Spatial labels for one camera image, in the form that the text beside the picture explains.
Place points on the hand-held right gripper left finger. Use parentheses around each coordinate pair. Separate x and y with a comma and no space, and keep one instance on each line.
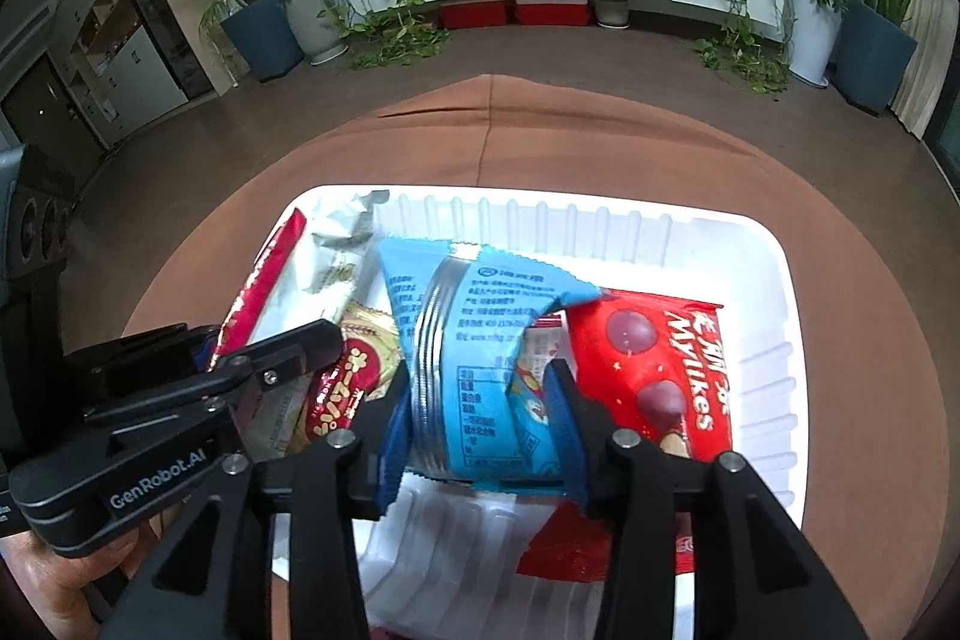
(390,460)

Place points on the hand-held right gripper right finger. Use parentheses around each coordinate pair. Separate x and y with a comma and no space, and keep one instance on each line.
(566,437)

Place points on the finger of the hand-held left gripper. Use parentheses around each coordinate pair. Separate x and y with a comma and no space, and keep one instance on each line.
(285,355)
(135,359)

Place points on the gold red pie packet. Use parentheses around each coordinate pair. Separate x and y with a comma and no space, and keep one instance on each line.
(360,370)

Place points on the large white red snack bag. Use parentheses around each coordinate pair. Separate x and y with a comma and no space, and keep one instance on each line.
(330,265)

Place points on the red white snack packet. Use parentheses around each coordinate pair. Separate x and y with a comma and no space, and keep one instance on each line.
(570,542)

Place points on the red chocolate ball packet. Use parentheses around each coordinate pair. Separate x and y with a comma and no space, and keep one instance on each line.
(652,370)

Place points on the light blue snack packet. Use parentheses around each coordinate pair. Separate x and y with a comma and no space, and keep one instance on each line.
(465,340)

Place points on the white foam tray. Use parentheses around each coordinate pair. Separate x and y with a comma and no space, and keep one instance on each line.
(675,250)

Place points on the person's left hand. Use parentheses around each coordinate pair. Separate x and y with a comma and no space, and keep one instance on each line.
(45,572)

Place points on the small plant in white pot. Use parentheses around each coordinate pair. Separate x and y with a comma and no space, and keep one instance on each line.
(319,25)

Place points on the red storage box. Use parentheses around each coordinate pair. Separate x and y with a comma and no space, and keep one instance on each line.
(551,10)
(476,14)

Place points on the small white pot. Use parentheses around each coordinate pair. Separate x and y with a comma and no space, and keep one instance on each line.
(611,14)

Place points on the bushy plant in tall white pot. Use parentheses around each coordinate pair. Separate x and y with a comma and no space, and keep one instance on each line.
(814,40)

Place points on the beige curtain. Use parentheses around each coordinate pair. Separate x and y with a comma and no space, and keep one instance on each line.
(926,85)

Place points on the built-in wall cabinet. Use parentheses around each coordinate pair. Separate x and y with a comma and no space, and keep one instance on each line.
(112,25)

